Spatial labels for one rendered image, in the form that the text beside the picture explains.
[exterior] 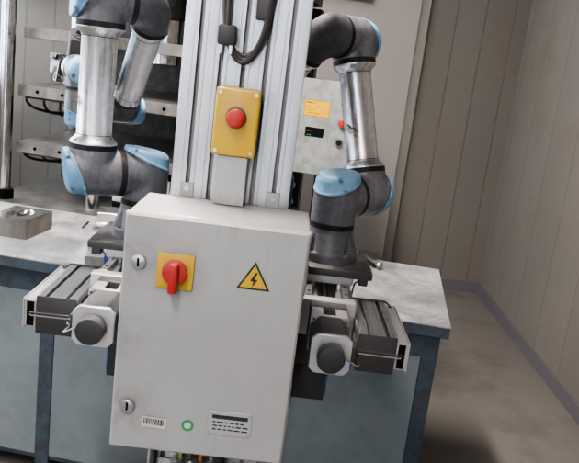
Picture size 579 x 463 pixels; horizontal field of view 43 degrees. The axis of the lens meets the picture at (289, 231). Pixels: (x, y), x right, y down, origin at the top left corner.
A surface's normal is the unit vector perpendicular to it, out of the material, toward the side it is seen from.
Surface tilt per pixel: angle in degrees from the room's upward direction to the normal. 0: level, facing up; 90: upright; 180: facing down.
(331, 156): 90
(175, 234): 90
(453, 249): 90
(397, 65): 90
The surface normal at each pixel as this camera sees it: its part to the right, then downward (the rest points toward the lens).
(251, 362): 0.00, 0.21
